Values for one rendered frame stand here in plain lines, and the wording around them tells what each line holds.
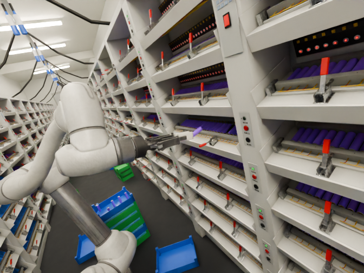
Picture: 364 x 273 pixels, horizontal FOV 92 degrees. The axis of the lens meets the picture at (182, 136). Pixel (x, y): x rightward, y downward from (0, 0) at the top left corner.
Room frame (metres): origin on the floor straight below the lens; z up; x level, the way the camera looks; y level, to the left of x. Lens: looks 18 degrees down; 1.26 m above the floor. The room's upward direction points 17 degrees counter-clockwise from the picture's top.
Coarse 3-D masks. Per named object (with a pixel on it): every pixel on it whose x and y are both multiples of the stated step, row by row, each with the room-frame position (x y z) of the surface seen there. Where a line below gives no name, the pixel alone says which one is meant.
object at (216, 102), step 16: (192, 80) 1.06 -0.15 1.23; (208, 80) 0.94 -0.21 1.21; (224, 80) 0.81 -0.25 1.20; (176, 96) 1.05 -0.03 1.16; (192, 96) 0.91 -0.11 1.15; (208, 96) 0.81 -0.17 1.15; (224, 96) 0.70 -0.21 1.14; (176, 112) 0.98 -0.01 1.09; (192, 112) 0.83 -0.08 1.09; (208, 112) 0.72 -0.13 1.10; (224, 112) 0.64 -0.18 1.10
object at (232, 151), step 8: (176, 120) 1.16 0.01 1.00; (184, 120) 1.19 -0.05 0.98; (168, 128) 1.13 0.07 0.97; (192, 144) 0.90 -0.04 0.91; (200, 144) 0.82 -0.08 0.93; (208, 144) 0.78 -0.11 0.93; (216, 144) 0.74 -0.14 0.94; (224, 144) 0.71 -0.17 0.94; (216, 152) 0.73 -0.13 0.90; (224, 152) 0.68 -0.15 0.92; (232, 152) 0.63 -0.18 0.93; (240, 152) 0.59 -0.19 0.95; (240, 160) 0.61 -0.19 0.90
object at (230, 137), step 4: (176, 128) 1.13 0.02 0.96; (180, 128) 1.07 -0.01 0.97; (184, 128) 1.03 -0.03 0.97; (188, 128) 0.99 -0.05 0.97; (192, 128) 0.97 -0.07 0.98; (200, 132) 0.88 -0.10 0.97; (204, 132) 0.85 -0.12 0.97; (208, 132) 0.83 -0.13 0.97; (212, 132) 0.81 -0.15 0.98; (216, 132) 0.79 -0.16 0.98; (200, 136) 0.86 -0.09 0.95; (220, 136) 0.75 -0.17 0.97; (224, 136) 0.72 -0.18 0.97; (228, 136) 0.71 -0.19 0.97; (232, 136) 0.69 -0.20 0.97; (236, 136) 0.67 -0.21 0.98; (232, 140) 0.69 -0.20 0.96; (236, 140) 0.66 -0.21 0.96; (232, 144) 0.67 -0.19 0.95
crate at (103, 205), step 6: (120, 192) 1.45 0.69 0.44; (126, 192) 1.46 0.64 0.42; (108, 198) 1.39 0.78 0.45; (114, 198) 1.41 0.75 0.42; (126, 198) 1.38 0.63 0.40; (132, 198) 1.30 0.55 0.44; (102, 204) 1.35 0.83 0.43; (108, 204) 1.37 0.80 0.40; (120, 204) 1.25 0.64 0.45; (126, 204) 1.27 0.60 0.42; (96, 210) 1.31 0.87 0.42; (102, 210) 1.31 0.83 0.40; (114, 210) 1.22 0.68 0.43; (120, 210) 1.24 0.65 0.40; (102, 216) 1.17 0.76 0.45; (108, 216) 1.19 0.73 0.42
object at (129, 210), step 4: (136, 204) 1.31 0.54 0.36; (128, 208) 1.28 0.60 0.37; (132, 208) 1.29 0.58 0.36; (136, 208) 1.30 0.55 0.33; (124, 212) 1.25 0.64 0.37; (128, 212) 1.26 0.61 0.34; (116, 216) 1.22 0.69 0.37; (120, 216) 1.23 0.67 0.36; (124, 216) 1.24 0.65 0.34; (112, 220) 1.19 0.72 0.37; (116, 220) 1.21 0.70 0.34; (120, 220) 1.22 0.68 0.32; (108, 224) 1.17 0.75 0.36; (112, 224) 1.19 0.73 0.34
